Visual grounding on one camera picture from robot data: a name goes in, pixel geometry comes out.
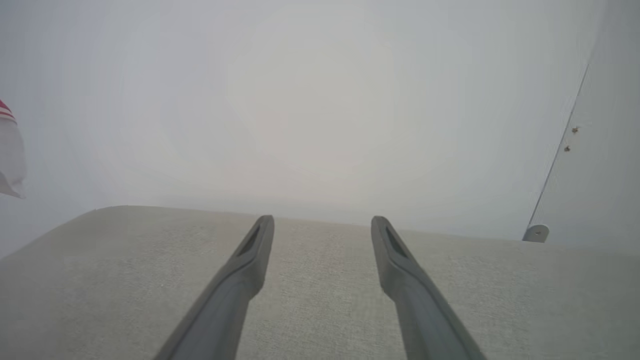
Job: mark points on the grey metal stand leg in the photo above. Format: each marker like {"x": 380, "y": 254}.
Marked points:
{"x": 536, "y": 233}

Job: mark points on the red and white t-shirt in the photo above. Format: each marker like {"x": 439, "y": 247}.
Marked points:
{"x": 10, "y": 155}

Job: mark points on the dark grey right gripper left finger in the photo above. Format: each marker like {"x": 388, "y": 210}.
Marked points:
{"x": 235, "y": 300}

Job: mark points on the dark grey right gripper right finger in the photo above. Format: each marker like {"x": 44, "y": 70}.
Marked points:
{"x": 417, "y": 310}

